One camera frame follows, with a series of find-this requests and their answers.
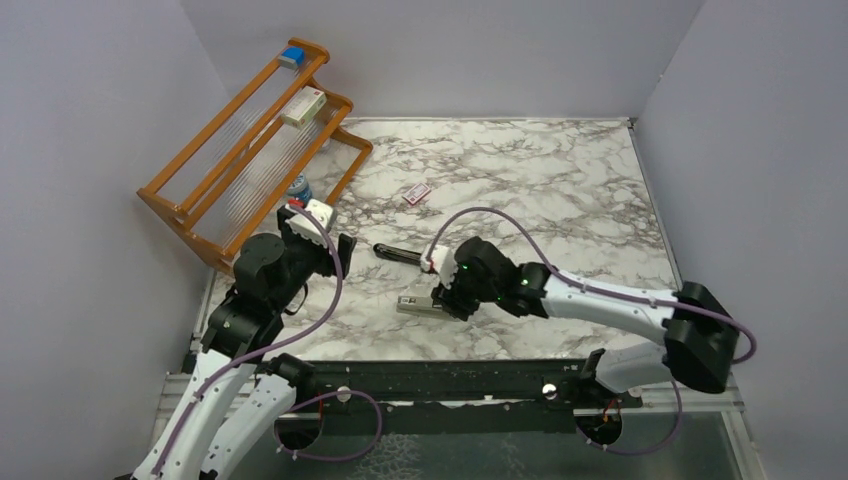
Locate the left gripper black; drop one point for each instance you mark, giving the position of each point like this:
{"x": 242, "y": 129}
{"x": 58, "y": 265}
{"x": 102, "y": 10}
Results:
{"x": 345, "y": 248}

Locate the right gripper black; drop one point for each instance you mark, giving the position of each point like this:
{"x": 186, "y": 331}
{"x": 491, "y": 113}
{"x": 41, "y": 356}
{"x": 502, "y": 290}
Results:
{"x": 449, "y": 299}

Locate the black stapler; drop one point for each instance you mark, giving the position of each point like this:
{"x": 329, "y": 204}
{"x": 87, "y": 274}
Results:
{"x": 395, "y": 254}

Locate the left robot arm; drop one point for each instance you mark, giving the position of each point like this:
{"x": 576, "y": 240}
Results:
{"x": 202, "y": 440}

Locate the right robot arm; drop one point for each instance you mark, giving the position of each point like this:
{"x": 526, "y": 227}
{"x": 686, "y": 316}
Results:
{"x": 688, "y": 335}

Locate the blue white jar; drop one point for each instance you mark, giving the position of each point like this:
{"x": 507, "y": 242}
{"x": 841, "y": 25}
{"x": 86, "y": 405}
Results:
{"x": 300, "y": 190}

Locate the red white staple box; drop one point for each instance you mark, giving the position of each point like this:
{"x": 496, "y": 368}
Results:
{"x": 416, "y": 193}

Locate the orange wooden shelf rack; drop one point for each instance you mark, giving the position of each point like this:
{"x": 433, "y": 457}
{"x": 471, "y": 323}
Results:
{"x": 220, "y": 187}

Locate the white red box on shelf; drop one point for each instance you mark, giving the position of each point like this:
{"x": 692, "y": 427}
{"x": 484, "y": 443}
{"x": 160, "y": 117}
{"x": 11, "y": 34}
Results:
{"x": 303, "y": 106}

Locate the blue grey eraser block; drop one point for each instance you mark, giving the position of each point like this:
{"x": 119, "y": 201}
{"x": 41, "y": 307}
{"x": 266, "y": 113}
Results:
{"x": 291, "y": 58}

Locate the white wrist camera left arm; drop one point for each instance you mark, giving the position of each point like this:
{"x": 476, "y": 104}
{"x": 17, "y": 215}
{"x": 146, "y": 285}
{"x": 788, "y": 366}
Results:
{"x": 312, "y": 222}

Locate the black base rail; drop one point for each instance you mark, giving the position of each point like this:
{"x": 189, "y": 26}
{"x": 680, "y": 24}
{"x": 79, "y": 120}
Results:
{"x": 355, "y": 398}

